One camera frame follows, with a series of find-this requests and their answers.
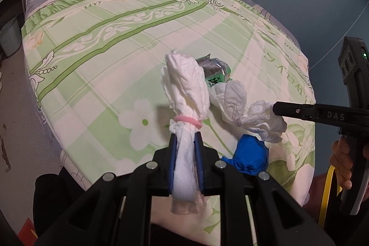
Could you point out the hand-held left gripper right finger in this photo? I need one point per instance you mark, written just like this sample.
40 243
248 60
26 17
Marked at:
199 171

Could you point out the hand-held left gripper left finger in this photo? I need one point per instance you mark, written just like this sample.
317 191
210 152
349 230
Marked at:
172 171

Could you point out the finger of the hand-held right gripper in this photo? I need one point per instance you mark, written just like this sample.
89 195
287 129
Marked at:
294 111

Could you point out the blue plastic glove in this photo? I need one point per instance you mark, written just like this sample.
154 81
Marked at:
249 153

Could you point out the knotted white tissue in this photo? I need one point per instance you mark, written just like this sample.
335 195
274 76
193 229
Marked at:
230 99

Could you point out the white tissue bundle pink band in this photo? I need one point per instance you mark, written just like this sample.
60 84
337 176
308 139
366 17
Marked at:
187 84

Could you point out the green snack packet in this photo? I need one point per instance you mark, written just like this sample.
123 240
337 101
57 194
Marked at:
214 70

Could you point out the person's right hand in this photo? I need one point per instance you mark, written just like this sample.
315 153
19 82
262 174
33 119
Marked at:
341 162

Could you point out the red paper packet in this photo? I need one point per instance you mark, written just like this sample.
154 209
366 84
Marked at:
28 227

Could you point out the pale green waste basket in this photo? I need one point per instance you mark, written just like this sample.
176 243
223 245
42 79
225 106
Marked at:
10 38

